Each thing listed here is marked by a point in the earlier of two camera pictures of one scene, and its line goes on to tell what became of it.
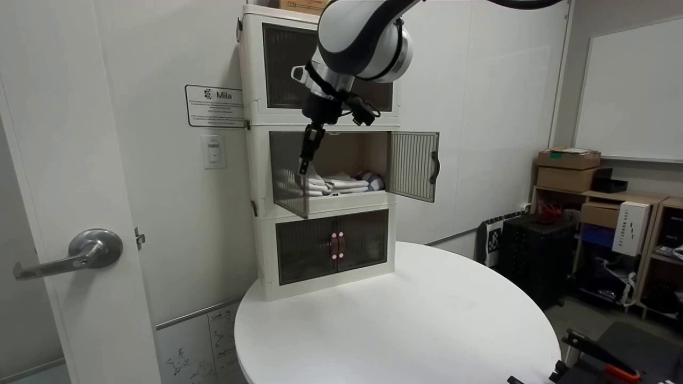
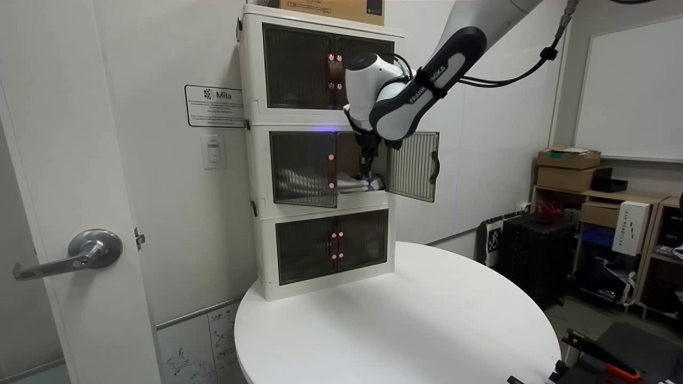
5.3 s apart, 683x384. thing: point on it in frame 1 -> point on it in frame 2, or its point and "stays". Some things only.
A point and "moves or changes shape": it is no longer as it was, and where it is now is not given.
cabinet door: [415, 163] stays
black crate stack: [539, 252] stays
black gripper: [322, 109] -> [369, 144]
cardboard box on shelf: [566, 169] stays
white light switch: [211, 152] stays
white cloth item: [290, 181] moves or changes shape
